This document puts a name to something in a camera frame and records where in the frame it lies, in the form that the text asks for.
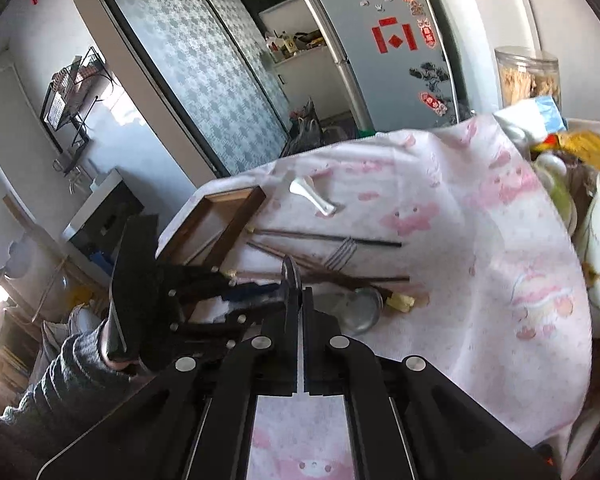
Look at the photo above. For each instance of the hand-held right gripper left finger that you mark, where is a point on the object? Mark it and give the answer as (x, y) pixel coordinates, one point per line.
(275, 355)

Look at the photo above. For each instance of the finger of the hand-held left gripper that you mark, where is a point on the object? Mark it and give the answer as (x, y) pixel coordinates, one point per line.
(215, 331)
(252, 292)

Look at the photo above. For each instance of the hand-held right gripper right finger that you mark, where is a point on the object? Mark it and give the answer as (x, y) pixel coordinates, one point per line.
(330, 360)

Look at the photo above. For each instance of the dark wooden chopstick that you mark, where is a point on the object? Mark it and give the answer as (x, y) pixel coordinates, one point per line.
(350, 275)
(330, 238)
(260, 274)

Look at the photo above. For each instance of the metal spoon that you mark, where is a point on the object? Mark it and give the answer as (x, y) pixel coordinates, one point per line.
(357, 310)

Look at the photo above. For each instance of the wooden utensil tray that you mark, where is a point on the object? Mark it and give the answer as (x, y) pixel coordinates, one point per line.
(240, 220)

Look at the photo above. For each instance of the metal fork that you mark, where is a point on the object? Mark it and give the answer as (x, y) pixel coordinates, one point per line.
(341, 254)

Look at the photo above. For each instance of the white ceramic spoon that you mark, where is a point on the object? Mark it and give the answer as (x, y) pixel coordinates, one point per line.
(310, 195)

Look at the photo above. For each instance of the person's left forearm grey sleeve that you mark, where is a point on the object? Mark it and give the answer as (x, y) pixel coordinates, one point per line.
(55, 395)

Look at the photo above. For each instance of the small yellow object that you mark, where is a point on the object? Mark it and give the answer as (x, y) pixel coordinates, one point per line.
(401, 303)

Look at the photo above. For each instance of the plastic bag on floor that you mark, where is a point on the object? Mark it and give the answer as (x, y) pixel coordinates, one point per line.
(305, 127)

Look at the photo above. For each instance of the pink printed tablecloth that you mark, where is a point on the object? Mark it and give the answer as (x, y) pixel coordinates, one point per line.
(460, 240)

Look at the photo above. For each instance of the patterned sliding door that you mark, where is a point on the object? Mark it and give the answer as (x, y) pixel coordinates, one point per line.
(200, 60)

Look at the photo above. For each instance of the kitchen counter with bottles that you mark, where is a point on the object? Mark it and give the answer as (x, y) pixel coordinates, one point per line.
(290, 60)

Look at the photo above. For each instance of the silver refrigerator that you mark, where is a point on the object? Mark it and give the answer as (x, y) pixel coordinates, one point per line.
(380, 75)

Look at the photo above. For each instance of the blue white packet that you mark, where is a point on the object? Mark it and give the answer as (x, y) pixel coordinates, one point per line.
(535, 112)

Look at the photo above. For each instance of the yellow snack bag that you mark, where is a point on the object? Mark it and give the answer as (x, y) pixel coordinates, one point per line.
(592, 150)

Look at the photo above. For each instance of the clear plastic food jar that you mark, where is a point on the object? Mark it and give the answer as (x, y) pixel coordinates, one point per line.
(525, 77)

